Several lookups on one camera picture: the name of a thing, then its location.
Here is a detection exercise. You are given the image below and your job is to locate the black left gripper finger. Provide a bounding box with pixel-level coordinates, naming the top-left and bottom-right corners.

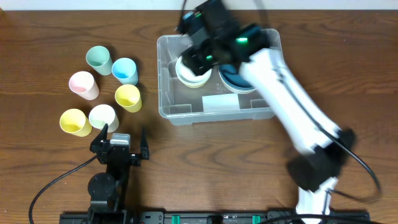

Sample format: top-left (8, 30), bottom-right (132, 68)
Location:
top-left (140, 129), bottom-right (149, 160)
top-left (90, 123), bottom-right (108, 153)

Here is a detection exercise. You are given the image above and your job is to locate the white bowl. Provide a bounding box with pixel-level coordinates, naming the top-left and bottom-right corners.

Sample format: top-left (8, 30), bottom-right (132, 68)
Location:
top-left (175, 56), bottom-right (212, 85)

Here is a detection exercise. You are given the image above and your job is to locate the yellow bowl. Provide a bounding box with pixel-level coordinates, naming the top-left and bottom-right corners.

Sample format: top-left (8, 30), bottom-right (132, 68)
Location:
top-left (179, 78), bottom-right (207, 88)

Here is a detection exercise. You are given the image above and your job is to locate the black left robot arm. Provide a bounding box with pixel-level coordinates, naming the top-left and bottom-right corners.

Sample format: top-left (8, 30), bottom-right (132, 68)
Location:
top-left (88, 124), bottom-right (149, 212)

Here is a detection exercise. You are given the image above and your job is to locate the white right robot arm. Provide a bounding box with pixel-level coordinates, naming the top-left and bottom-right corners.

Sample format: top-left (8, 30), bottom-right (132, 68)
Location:
top-left (177, 1), bottom-right (359, 223)

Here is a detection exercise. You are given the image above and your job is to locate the clear plastic storage container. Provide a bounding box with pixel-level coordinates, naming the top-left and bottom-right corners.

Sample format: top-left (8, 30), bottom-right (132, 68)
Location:
top-left (157, 35), bottom-right (274, 126)

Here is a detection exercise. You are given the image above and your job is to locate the yellow cup near container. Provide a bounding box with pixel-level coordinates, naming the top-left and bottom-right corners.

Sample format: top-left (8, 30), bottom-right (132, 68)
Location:
top-left (114, 84), bottom-right (142, 113)

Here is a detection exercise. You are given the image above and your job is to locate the pale mint cup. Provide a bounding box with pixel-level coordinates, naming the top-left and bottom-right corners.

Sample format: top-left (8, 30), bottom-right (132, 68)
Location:
top-left (88, 104), bottom-right (119, 133)

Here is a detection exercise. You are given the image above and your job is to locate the yellow cup front left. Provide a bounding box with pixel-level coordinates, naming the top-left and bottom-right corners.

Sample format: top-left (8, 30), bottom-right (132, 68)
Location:
top-left (59, 108), bottom-right (92, 137)

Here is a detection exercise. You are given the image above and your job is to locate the dark blue bowl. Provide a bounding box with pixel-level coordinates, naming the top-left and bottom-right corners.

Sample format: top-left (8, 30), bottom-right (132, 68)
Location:
top-left (218, 65), bottom-right (254, 90)

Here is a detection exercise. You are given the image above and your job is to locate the pale bowl under blue bowl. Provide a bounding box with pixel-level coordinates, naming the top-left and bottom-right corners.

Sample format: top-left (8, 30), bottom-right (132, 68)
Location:
top-left (218, 70), bottom-right (256, 95)

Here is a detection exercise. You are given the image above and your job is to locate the pink cup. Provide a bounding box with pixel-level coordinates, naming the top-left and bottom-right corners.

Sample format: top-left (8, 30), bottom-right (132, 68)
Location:
top-left (68, 71), bottom-right (100, 100)

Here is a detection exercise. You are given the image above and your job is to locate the light blue cup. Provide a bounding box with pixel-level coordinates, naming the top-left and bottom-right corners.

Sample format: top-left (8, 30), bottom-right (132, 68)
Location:
top-left (112, 58), bottom-right (139, 85)

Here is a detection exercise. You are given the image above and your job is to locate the green cup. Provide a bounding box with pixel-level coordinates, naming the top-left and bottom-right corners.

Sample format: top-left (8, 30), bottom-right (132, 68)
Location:
top-left (85, 45), bottom-right (113, 76)

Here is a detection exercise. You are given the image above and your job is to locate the black cable on left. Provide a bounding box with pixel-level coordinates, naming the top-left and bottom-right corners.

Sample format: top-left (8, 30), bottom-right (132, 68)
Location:
top-left (28, 154), bottom-right (99, 224)

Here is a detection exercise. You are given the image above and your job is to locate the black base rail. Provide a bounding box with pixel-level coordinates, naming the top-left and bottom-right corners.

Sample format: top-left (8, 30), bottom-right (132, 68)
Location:
top-left (58, 210), bottom-right (371, 224)

